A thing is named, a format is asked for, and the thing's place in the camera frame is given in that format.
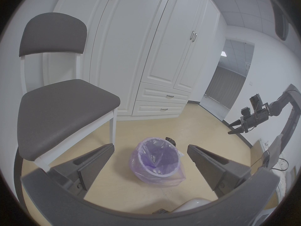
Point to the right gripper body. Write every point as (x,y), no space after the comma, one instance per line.
(256,119)

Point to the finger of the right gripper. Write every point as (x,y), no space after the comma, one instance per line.
(236,123)
(236,130)

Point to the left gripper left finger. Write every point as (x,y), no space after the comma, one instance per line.
(94,166)

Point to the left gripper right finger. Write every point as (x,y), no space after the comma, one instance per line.
(211,168)

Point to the purple plastic bag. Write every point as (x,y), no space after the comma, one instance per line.
(141,173)

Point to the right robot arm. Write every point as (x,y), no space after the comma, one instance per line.
(287,131)

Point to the white trash bin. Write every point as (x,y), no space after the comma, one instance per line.
(169,172)

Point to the grey curtain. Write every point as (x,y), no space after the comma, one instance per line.
(225,88)

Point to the grey padded white chair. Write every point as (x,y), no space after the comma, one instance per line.
(65,107)

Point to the ceiling light panel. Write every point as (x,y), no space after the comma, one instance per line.
(223,53)

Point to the white wardrobe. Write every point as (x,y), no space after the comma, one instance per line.
(141,43)

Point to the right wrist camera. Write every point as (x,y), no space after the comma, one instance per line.
(246,112)

